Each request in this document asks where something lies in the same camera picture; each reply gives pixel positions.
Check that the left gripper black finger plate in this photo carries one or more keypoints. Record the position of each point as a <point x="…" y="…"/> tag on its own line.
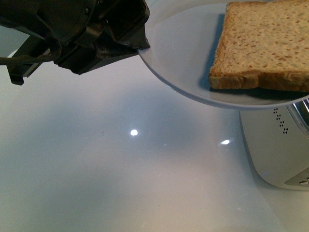
<point x="126" y="21"/>

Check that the brown bread slice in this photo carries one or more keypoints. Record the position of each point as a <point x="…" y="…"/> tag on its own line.
<point x="263" y="44"/>

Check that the white round plate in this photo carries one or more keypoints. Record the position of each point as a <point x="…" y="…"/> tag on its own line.
<point x="183" y="36"/>

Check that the left gripper black finger under plate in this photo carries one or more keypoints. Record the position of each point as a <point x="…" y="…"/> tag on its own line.
<point x="109" y="52"/>

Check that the silver two-slot toaster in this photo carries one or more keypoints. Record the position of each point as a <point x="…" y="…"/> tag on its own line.
<point x="278" y="143"/>

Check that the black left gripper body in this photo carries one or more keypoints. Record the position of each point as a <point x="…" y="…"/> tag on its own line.
<point x="61" y="31"/>

